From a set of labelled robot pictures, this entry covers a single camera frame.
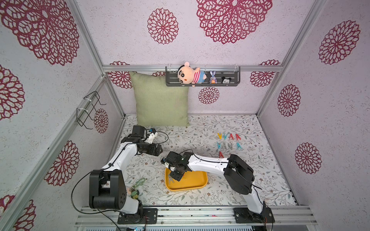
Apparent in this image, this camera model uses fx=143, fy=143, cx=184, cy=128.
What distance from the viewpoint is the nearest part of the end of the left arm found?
636 mm

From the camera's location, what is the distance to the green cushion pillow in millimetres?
946

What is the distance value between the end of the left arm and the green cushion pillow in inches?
11.6
